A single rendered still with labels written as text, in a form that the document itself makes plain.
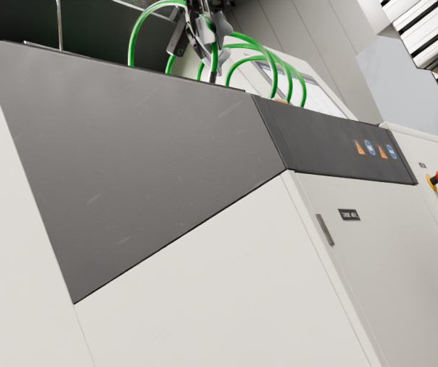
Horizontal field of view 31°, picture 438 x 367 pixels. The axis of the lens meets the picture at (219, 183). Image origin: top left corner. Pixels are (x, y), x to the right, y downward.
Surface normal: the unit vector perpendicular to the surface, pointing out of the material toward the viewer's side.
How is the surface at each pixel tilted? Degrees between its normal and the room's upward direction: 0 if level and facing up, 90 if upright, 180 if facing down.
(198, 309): 90
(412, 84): 82
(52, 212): 90
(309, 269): 90
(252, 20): 90
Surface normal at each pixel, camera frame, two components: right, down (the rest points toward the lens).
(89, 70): -0.55, -0.04
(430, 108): -0.71, -0.08
